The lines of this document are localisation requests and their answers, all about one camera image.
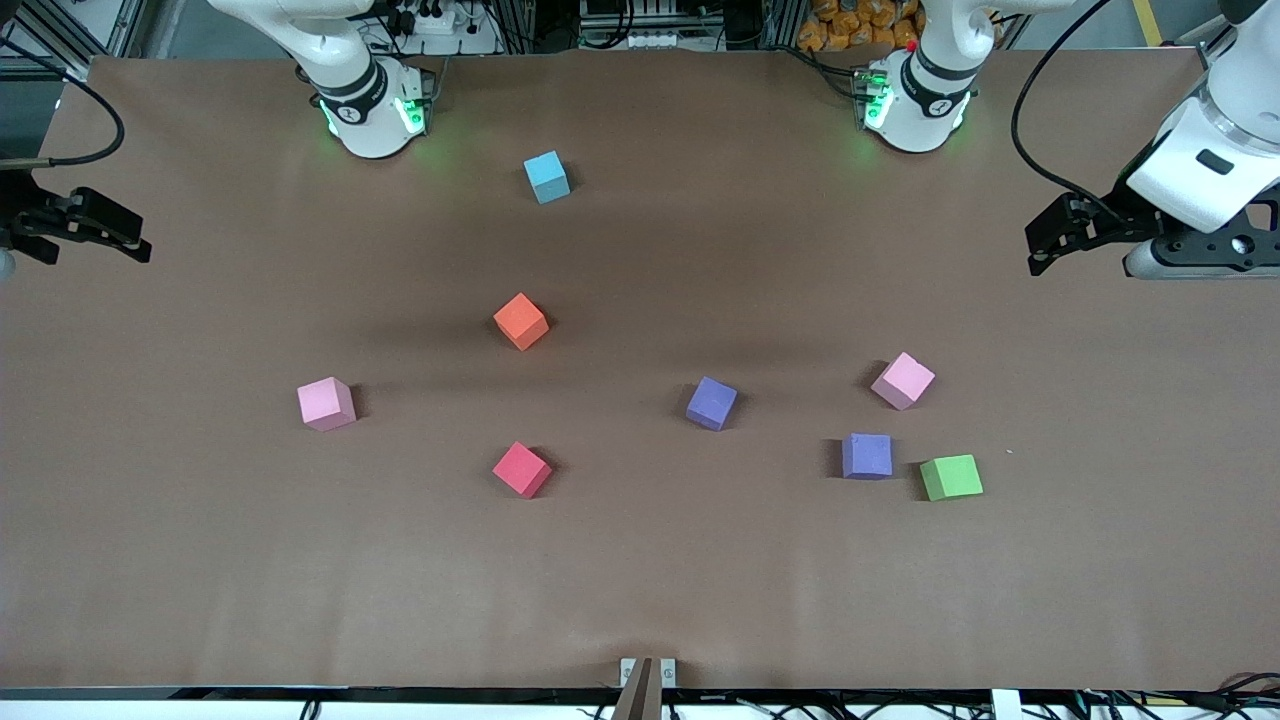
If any pink foam block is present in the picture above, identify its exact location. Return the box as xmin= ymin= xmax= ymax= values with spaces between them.
xmin=296 ymin=376 xmax=358 ymax=433
xmin=869 ymin=351 xmax=937 ymax=412

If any purple foam block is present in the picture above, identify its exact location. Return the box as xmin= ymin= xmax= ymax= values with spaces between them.
xmin=685 ymin=376 xmax=739 ymax=432
xmin=841 ymin=432 xmax=894 ymax=481

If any orange foam block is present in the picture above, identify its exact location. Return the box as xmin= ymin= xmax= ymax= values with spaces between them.
xmin=492 ymin=292 xmax=551 ymax=352

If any green foam block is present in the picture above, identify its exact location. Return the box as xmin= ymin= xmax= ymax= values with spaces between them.
xmin=919 ymin=454 xmax=984 ymax=503

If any bag of orange fruit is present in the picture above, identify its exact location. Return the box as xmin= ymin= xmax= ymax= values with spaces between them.
xmin=798 ymin=0 xmax=923 ymax=53

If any white power strip with plugs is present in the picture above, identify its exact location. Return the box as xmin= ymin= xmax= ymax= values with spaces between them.
xmin=385 ymin=0 xmax=471 ymax=36

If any cyan foam block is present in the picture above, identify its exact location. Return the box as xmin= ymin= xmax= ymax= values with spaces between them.
xmin=523 ymin=150 xmax=572 ymax=205

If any white multi-socket strip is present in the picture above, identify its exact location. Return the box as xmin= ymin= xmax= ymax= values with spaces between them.
xmin=578 ymin=0 xmax=701 ymax=49

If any red foam block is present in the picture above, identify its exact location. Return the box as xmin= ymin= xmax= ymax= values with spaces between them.
xmin=491 ymin=441 xmax=554 ymax=500

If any paper table cover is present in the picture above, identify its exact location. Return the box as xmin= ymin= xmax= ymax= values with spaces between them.
xmin=0 ymin=50 xmax=1280 ymax=693

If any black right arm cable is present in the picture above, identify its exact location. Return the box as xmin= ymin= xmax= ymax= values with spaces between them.
xmin=0 ymin=40 xmax=126 ymax=167

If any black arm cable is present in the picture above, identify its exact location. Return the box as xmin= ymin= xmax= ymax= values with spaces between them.
xmin=1010 ymin=0 xmax=1133 ymax=217
xmin=0 ymin=40 xmax=126 ymax=167

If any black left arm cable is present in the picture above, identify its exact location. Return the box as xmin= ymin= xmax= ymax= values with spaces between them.
xmin=1010 ymin=0 xmax=1133 ymax=217

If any aluminium frame post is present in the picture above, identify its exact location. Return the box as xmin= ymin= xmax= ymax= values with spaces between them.
xmin=1170 ymin=15 xmax=1233 ymax=53
xmin=0 ymin=0 xmax=151 ymax=81

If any black floor cable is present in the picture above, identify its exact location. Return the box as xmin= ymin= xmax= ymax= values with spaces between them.
xmin=1075 ymin=690 xmax=1280 ymax=720

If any metal camera stand bracket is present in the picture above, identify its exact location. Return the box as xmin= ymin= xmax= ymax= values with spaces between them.
xmin=619 ymin=657 xmax=678 ymax=691

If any brown camera stand pole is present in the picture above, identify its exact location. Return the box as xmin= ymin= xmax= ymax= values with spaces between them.
xmin=610 ymin=657 xmax=657 ymax=720

